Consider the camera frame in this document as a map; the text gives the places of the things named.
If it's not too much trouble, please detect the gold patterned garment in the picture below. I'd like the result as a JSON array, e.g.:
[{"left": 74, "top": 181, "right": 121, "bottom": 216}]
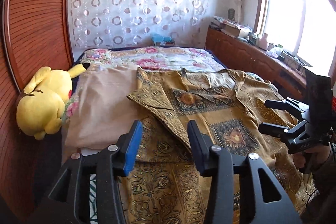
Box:
[{"left": 123, "top": 69, "right": 315, "bottom": 223}]

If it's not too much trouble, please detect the person's right hand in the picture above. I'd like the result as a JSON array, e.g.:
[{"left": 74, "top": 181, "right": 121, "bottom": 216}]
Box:
[{"left": 292, "top": 144, "right": 331, "bottom": 173}]

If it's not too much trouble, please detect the palm-leaf print bedsheet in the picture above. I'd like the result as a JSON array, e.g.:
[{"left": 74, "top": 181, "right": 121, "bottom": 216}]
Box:
[{"left": 89, "top": 174, "right": 98, "bottom": 224}]

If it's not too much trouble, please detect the long wooden side cabinet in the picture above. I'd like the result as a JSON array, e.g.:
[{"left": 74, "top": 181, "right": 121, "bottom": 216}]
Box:
[{"left": 205, "top": 27, "right": 306, "bottom": 102}]

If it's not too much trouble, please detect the pink bottle on cabinet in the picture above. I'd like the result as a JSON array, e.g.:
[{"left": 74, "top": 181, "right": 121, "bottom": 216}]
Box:
[{"left": 259, "top": 33, "right": 268, "bottom": 51}]

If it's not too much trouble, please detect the cardboard box on cabinet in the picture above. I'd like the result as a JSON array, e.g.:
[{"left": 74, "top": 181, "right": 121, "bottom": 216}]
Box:
[{"left": 223, "top": 23, "right": 250, "bottom": 38}]

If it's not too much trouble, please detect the yellow Pikachu plush toy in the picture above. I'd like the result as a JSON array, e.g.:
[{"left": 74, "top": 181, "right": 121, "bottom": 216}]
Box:
[{"left": 16, "top": 63, "right": 90, "bottom": 140}]

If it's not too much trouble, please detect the folded beige cloth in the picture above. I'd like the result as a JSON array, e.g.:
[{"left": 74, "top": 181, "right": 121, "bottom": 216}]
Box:
[{"left": 65, "top": 64, "right": 147, "bottom": 149}]

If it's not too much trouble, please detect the floral bed quilt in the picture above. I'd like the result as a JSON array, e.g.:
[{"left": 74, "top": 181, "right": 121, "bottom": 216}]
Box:
[{"left": 61, "top": 46, "right": 227, "bottom": 125}]

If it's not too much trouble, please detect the blue item behind bed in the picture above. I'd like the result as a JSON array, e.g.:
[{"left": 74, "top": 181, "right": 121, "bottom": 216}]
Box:
[{"left": 151, "top": 34, "right": 175, "bottom": 47}]

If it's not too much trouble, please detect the red-brown slatted wardrobe door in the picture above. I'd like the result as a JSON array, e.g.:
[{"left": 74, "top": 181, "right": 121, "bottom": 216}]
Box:
[{"left": 1, "top": 0, "right": 74, "bottom": 222}]

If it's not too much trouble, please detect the white circle-pattern curtain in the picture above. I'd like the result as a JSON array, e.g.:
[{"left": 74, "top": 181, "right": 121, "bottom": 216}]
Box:
[{"left": 68, "top": 0, "right": 210, "bottom": 51}]

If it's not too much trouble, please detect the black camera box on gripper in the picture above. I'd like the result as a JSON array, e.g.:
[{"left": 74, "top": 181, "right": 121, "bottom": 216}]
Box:
[{"left": 304, "top": 67, "right": 333, "bottom": 135}]

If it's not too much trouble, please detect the window with wooden frame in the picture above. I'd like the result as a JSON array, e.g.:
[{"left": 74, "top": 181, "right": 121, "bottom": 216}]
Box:
[{"left": 255, "top": 0, "right": 335, "bottom": 76}]

